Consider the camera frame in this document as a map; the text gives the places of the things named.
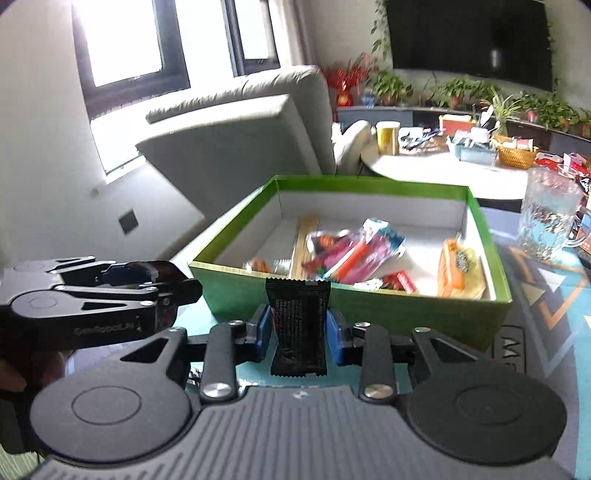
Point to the pink candy bag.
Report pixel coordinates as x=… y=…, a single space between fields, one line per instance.
x=353 y=256

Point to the woven yellow basket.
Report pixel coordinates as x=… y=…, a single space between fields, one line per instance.
x=515 y=152

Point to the patterned teal table mat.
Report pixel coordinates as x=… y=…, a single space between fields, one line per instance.
x=546 y=335

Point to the blue storage tray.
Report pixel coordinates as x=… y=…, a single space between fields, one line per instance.
x=472 y=154

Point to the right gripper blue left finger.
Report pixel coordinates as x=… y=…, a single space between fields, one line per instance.
x=248 y=339

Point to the spider plant in vase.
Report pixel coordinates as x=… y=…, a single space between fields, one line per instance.
x=499 y=109

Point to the black window frame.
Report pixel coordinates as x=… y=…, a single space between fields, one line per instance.
x=129 y=51

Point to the yellow tin can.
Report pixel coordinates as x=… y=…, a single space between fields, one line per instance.
x=388 y=137

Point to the black wall television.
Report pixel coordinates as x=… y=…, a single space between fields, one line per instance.
x=504 y=40

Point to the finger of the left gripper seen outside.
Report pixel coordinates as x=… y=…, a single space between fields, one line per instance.
x=174 y=287

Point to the white round coffee table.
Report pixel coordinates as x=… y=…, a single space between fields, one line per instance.
x=485 y=182

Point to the red flower decoration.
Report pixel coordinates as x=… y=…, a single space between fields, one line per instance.
x=346 y=77

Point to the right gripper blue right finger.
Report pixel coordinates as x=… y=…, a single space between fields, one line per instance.
x=346 y=341

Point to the grey armchair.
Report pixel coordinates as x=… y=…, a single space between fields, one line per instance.
x=217 y=145

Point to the orange yellow snack bag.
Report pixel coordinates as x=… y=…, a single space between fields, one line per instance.
x=460 y=273

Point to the black snack packet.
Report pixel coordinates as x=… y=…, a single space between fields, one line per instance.
x=299 y=314

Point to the long tan wafer pack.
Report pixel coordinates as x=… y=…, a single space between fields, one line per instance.
x=305 y=225

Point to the green cardboard box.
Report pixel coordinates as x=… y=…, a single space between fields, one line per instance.
x=255 y=239

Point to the orange box on table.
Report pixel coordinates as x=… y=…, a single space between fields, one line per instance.
x=450 y=124

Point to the clear glass mug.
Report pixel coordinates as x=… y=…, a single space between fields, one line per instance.
x=552 y=202

